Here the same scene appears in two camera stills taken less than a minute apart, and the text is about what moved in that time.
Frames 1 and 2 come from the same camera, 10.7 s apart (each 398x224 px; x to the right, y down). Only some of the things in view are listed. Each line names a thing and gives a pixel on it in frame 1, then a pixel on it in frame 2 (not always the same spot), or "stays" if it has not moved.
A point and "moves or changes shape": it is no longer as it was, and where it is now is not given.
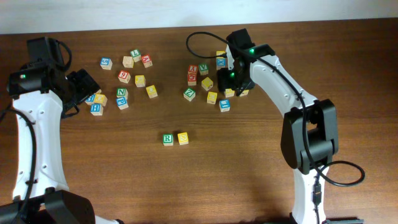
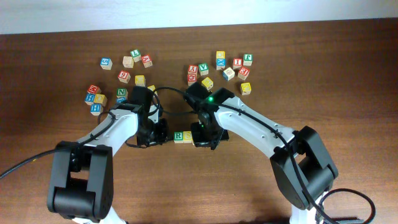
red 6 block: x=124 y=76 stays
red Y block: x=193 y=69 stays
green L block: x=135 y=54 stays
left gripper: x=87 y=83 -> x=162 y=136
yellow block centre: x=207 y=83 stays
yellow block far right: x=244 y=93 stays
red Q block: x=192 y=79 stays
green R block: x=168 y=139 moves or changes shape
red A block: x=147 y=61 stays
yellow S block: x=183 y=138 moves or changes shape
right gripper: x=226 y=82 -> x=199 y=138
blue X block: x=221 y=62 stays
